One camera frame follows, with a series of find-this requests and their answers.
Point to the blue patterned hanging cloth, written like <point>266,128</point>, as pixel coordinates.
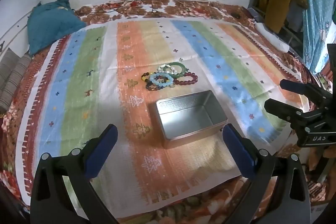
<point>318,32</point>

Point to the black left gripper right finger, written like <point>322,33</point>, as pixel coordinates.
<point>289,202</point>

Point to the grey striped folded cloth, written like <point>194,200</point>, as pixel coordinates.
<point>13,69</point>

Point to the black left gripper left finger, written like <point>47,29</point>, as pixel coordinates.
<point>50,201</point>

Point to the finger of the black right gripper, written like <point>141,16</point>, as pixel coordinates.
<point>283,111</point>
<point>312,92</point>

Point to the striped colourful cloth mat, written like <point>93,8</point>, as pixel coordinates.
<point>166,84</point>

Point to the silver metal tin box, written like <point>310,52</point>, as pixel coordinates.
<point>190,117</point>

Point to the green jade bangle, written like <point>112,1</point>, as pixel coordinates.
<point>174,68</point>

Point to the teal blue pillow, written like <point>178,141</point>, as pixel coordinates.
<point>50,22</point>

